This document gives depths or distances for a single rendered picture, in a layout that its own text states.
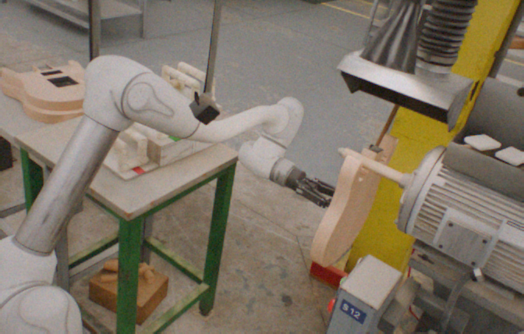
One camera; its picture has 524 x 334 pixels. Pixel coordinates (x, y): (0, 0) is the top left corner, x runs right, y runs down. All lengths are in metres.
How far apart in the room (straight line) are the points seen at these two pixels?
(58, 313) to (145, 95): 0.54
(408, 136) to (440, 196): 1.08
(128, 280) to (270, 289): 1.09
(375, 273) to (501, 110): 0.50
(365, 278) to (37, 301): 0.76
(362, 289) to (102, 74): 0.82
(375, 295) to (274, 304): 1.48
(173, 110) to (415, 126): 1.37
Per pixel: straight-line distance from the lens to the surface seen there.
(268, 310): 2.57
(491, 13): 2.10
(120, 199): 1.62
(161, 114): 1.14
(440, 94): 1.23
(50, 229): 1.35
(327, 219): 1.39
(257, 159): 1.60
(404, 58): 1.14
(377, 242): 2.59
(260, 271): 2.76
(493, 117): 1.32
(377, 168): 1.36
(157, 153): 1.75
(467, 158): 1.21
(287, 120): 1.57
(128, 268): 1.73
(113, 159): 1.79
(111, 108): 1.25
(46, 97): 2.13
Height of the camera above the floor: 1.90
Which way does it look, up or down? 30 degrees down
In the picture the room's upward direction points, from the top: 11 degrees clockwise
